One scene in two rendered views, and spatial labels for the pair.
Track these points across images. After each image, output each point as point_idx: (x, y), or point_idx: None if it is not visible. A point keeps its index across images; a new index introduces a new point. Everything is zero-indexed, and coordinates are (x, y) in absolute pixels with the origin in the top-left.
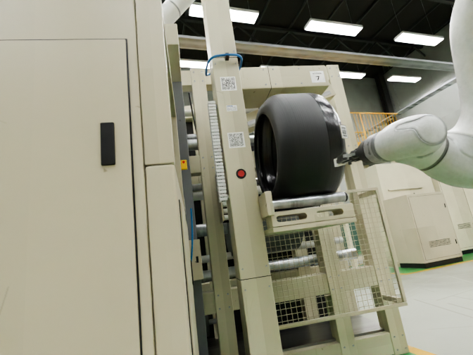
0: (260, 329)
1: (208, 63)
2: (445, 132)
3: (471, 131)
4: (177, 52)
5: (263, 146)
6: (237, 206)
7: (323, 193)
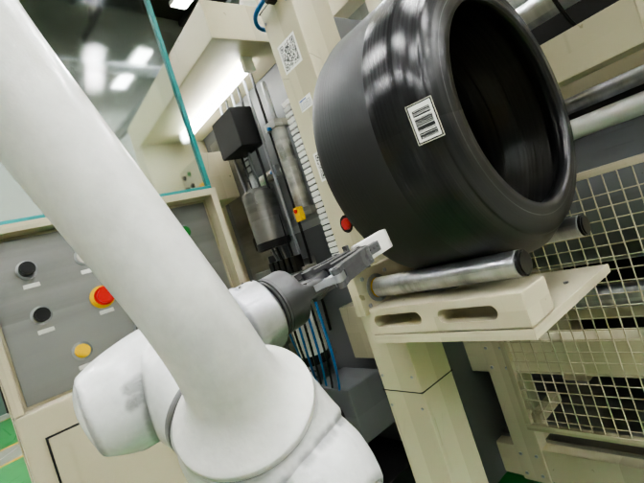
0: (423, 464)
1: (261, 29)
2: (91, 436)
3: (183, 416)
4: (226, 41)
5: (457, 93)
6: None
7: (469, 257)
